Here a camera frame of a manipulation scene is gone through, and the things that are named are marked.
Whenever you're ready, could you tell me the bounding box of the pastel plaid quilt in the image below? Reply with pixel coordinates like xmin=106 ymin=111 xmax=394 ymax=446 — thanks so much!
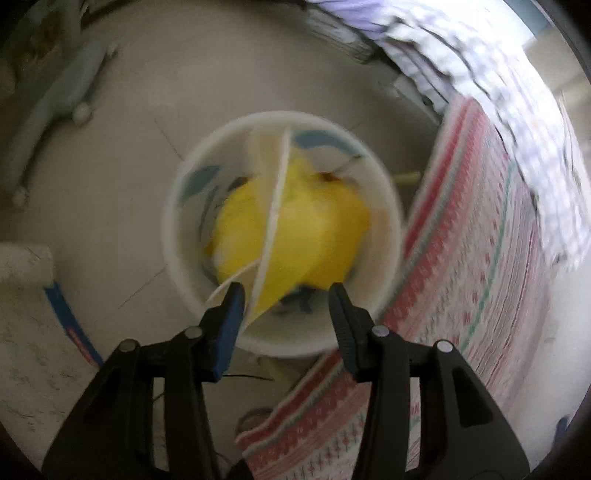
xmin=305 ymin=0 xmax=591 ymax=273

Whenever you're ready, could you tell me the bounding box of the red and green patterned bedsheet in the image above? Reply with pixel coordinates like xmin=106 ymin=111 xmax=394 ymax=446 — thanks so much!
xmin=235 ymin=97 xmax=568 ymax=480

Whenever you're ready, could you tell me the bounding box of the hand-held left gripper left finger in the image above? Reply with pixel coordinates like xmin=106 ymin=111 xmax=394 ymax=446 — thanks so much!
xmin=44 ymin=281 xmax=246 ymax=480

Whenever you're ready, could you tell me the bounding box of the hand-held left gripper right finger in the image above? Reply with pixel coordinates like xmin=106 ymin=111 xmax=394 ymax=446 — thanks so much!
xmin=329 ymin=282 xmax=532 ymax=480

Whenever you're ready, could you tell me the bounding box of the white bin with blue print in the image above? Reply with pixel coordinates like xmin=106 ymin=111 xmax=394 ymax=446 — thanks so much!
xmin=161 ymin=111 xmax=407 ymax=358

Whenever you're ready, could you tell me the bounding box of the white box with blue stripe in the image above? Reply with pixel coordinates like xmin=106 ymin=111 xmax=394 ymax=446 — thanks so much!
xmin=0 ymin=244 xmax=105 ymax=446

